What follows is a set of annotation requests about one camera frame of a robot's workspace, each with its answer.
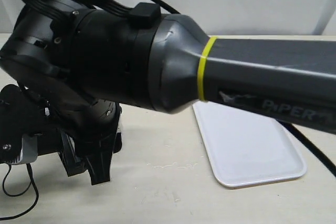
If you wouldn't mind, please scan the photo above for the white rectangular tray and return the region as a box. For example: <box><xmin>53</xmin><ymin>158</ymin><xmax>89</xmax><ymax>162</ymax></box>
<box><xmin>193</xmin><ymin>102</ymin><xmax>307</xmax><ymax>188</ymax></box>

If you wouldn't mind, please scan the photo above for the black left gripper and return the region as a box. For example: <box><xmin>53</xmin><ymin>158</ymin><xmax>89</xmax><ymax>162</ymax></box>
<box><xmin>58</xmin><ymin>132</ymin><xmax>87</xmax><ymax>177</ymax></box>

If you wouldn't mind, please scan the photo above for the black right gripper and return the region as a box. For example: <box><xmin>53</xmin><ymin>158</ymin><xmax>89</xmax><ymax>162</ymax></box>
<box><xmin>19</xmin><ymin>84</ymin><xmax>122</xmax><ymax>185</ymax></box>

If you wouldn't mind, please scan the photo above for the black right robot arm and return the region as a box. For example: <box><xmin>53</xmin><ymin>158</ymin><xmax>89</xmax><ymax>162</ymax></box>
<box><xmin>1</xmin><ymin>0</ymin><xmax>335</xmax><ymax>185</ymax></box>

